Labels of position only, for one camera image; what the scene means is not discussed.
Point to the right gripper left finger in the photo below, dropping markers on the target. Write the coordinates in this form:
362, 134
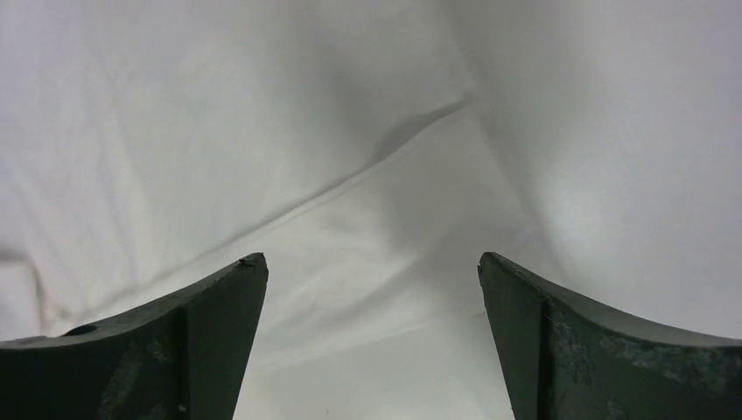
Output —
181, 356

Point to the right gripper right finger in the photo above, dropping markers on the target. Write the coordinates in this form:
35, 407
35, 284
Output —
566, 356

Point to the white t-shirt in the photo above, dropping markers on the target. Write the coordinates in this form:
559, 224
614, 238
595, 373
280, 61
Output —
373, 151

